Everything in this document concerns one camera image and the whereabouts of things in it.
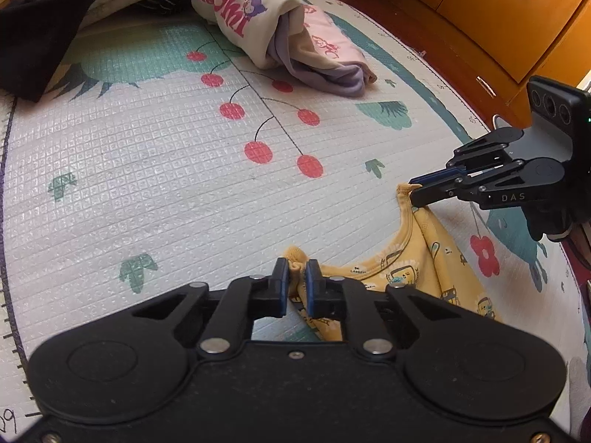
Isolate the yellow printed shirt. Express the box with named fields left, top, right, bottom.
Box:
left=281, top=182, right=504, bottom=343

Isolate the printed play mat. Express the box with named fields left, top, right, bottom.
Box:
left=0, top=0, right=578, bottom=430

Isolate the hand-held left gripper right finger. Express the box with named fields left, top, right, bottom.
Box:
left=305, top=258, right=463, bottom=357

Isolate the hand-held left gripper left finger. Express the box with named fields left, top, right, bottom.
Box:
left=133, top=258, right=290, bottom=357

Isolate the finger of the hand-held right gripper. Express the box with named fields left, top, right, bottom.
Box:
left=446, top=131, right=511, bottom=172
left=409, top=161, right=530, bottom=210

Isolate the wooden wardrobe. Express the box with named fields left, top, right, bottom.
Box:
left=365, top=0, right=591, bottom=102

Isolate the cream printed garment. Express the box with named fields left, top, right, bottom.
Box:
left=191, top=0, right=308, bottom=70

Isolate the black cloth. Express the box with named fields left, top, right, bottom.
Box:
left=0, top=0, right=97, bottom=103

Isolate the purple garment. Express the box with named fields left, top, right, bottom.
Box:
left=268, top=23, right=366, bottom=99

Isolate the pink printed garment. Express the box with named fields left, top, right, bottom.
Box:
left=291, top=4, right=378, bottom=85

